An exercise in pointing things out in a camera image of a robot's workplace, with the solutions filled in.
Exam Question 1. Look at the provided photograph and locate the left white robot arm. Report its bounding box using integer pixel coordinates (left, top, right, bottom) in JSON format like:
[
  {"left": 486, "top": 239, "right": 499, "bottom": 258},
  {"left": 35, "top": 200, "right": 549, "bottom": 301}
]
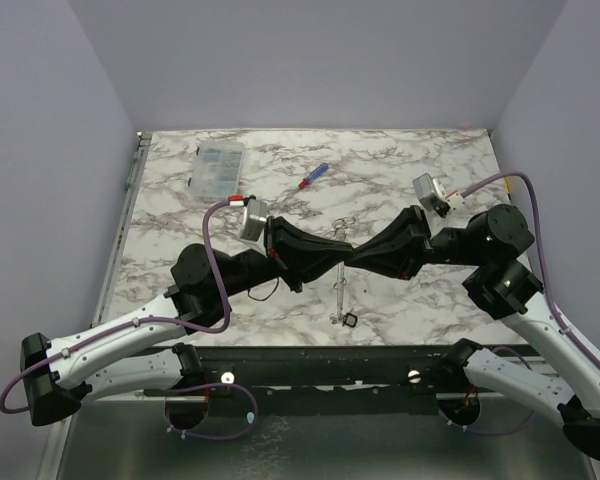
[{"left": 0, "top": 215, "right": 353, "bottom": 427}]

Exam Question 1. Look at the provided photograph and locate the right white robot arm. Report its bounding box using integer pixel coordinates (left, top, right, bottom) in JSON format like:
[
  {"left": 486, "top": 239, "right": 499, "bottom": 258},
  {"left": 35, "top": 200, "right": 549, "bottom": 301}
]
[{"left": 346, "top": 204, "right": 600, "bottom": 461}]

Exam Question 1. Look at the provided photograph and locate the clear plastic organizer box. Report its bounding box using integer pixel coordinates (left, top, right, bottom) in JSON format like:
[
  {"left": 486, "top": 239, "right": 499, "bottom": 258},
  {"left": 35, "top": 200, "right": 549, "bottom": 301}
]
[{"left": 187, "top": 140, "right": 246, "bottom": 203}]

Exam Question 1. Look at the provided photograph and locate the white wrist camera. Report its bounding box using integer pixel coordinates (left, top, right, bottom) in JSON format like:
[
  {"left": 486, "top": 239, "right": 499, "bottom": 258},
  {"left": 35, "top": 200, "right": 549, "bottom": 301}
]
[
  {"left": 412, "top": 173, "right": 465, "bottom": 218},
  {"left": 238, "top": 197, "right": 269, "bottom": 256}
]

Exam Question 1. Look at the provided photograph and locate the black key tag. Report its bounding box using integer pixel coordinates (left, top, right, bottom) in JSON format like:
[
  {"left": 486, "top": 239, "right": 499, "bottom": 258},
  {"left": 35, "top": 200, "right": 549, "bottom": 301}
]
[{"left": 342, "top": 313, "right": 358, "bottom": 328}]

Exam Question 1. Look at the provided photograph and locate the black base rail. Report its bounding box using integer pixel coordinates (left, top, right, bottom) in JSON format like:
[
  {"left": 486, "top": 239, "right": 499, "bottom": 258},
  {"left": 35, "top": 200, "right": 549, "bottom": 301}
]
[{"left": 169, "top": 344, "right": 480, "bottom": 424}]

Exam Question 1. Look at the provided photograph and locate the blue red screwdriver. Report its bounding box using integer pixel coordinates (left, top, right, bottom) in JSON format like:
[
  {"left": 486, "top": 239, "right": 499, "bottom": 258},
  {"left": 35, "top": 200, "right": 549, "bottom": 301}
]
[{"left": 287, "top": 162, "right": 329, "bottom": 198}]

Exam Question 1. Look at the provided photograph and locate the aluminium side rail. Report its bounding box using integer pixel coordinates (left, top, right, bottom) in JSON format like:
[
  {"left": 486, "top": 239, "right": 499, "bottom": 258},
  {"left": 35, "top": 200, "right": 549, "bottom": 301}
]
[{"left": 90, "top": 132, "right": 153, "bottom": 327}]

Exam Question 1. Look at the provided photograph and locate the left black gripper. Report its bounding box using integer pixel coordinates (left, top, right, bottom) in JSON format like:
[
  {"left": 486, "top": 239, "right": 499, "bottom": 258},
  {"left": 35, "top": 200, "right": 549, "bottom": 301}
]
[{"left": 220, "top": 217, "right": 354, "bottom": 299}]

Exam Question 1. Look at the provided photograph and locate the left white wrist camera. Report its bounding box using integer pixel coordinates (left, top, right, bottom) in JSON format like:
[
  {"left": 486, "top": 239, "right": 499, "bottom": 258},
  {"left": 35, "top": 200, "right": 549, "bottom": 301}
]
[{"left": 238, "top": 197, "right": 269, "bottom": 256}]

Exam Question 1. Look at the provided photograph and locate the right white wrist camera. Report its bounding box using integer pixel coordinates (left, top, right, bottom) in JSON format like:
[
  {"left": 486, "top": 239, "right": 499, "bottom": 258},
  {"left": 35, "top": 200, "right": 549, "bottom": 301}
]
[{"left": 412, "top": 173, "right": 465, "bottom": 218}]

